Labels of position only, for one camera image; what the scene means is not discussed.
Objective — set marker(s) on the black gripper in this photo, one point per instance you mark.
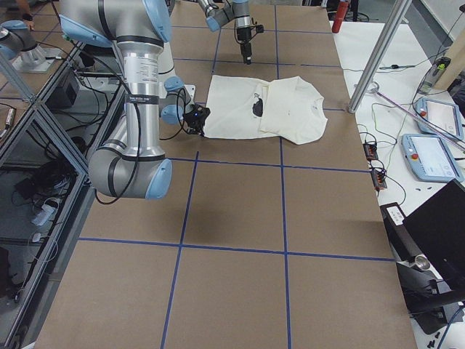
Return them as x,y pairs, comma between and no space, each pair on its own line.
192,125
243,35

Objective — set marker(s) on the cream long-sleeve cat shirt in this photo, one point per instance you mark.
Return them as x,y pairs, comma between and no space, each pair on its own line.
247,108

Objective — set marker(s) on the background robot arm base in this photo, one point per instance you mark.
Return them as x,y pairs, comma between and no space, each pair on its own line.
27,55

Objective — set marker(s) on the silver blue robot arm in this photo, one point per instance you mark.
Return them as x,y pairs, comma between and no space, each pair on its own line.
131,163
238,12

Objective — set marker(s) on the red bottle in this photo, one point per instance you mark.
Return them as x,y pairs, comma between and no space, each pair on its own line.
340,15

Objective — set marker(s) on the black orange connector block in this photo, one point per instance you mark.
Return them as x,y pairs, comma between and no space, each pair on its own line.
370,150

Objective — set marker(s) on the clear water bottle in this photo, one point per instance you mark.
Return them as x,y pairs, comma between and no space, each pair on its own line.
434,73

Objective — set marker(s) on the far teach pendant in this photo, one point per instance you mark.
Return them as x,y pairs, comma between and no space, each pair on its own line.
446,116

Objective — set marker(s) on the teach pendant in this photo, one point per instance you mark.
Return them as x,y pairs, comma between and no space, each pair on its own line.
446,116
430,159

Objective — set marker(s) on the near teach pendant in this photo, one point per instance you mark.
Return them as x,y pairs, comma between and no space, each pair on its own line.
430,159

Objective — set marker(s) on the black box with label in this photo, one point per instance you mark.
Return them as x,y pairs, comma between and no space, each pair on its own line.
397,233

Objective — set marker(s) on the black laptop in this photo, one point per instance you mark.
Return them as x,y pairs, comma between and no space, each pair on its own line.
437,229

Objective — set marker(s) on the white camera mast base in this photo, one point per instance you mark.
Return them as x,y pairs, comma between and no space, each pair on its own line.
171,88

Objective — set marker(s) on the aluminium frame post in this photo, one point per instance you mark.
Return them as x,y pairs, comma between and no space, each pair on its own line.
387,33

